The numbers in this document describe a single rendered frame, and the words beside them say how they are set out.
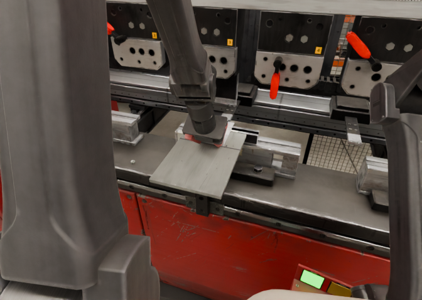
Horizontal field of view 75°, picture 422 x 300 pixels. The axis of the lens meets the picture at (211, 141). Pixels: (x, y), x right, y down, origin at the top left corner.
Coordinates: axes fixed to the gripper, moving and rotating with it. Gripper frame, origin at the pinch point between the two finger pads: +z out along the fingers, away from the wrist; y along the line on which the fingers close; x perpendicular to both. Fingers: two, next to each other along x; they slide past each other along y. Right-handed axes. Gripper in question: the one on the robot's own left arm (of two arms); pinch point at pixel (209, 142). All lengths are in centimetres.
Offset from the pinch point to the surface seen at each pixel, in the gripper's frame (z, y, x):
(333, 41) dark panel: 14, -31, -61
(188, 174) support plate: -4.5, 1.4, 12.0
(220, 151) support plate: 0.5, -3.5, 1.9
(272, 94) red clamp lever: -12.7, -14.7, -9.3
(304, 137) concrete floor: 167, -40, -107
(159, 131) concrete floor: 154, 95, -77
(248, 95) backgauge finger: 12.5, -5.0, -27.2
